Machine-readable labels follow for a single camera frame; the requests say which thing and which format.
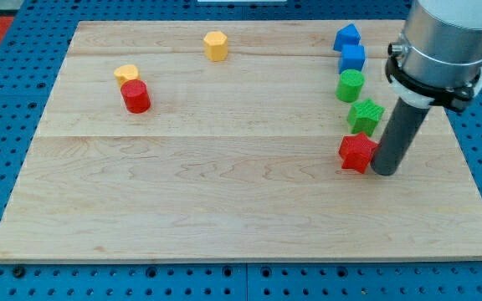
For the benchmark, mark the red cylinder block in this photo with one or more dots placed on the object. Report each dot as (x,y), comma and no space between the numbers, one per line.
(135,96)

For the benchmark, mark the light wooden board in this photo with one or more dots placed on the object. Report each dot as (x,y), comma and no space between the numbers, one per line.
(235,161)

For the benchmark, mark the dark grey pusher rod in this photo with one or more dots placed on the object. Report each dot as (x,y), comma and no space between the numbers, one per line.
(398,135)

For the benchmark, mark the blue pentagon block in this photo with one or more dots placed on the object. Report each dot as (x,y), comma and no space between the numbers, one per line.
(349,35)

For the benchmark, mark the blue cube block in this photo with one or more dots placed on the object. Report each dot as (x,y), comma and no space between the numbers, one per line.
(352,57)

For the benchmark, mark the yellow hexagon block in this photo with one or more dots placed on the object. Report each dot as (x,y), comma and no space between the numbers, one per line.
(216,46)

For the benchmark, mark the red star block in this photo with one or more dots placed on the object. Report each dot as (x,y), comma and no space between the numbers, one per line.
(356,152)

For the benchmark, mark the yellow heart block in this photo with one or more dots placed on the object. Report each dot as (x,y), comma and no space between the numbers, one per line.
(126,73)

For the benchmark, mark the green star block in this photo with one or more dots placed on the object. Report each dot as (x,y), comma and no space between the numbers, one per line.
(365,116)

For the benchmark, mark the green cylinder block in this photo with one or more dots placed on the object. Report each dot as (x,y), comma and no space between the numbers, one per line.
(350,85)

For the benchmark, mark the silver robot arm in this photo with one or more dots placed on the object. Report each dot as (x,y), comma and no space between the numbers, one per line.
(437,58)

